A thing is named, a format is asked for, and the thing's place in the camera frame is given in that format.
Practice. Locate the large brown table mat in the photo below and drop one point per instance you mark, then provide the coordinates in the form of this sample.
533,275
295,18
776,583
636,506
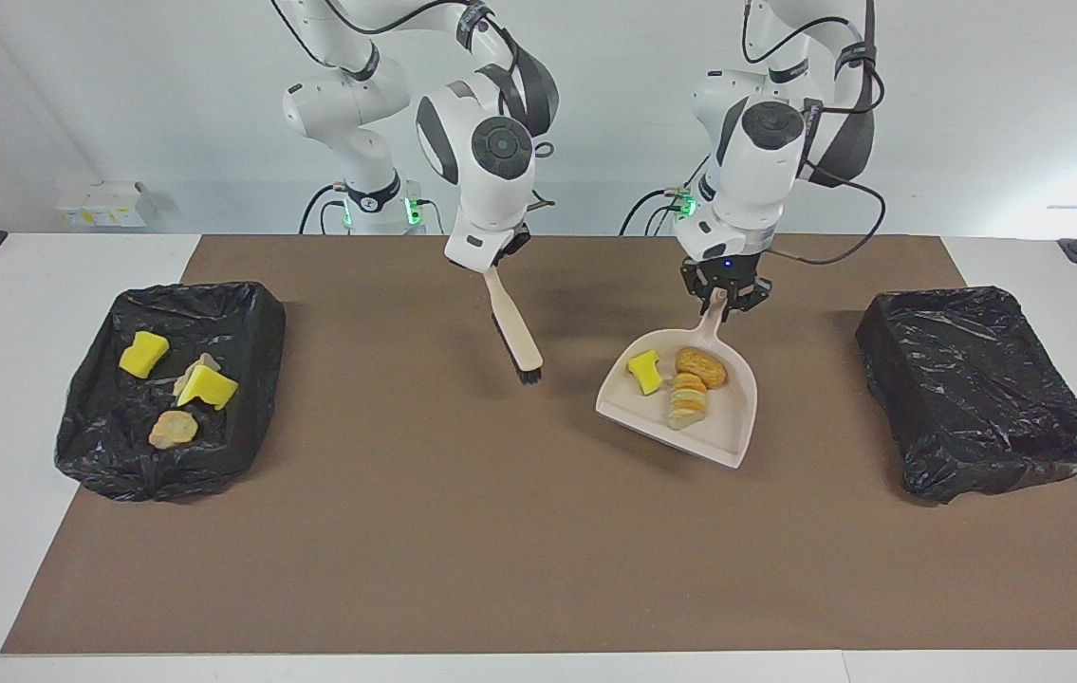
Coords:
538,569

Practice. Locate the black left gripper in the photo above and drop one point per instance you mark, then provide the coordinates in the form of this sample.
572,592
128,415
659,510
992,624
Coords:
726,273

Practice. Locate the beige foam chunk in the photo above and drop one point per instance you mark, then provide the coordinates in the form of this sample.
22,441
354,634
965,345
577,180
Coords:
687,403
201,362
173,430

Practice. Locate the white wall socket box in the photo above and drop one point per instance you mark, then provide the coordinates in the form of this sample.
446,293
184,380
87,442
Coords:
102,204

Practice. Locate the black bag-lined bin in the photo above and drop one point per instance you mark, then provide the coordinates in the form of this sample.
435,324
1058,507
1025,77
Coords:
120,465
974,398

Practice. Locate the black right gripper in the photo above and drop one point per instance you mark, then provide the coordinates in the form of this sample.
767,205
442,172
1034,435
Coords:
513,245

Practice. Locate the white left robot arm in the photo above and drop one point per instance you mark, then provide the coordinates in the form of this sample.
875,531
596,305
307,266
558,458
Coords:
756,142

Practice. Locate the blocky yellow sponge piece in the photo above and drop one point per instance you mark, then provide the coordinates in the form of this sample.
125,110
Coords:
208,387

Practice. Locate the orange-brown nugget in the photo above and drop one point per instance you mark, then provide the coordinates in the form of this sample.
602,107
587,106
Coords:
701,367

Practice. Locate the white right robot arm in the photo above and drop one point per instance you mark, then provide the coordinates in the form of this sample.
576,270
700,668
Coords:
491,161

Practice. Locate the small yellow green sponge piece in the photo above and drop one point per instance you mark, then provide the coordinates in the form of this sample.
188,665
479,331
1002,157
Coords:
645,371

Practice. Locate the beige plastic dustpan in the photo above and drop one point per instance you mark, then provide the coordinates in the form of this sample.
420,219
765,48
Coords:
728,427

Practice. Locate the notched yellow sponge piece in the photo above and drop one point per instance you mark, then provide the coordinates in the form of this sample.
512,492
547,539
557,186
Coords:
143,354

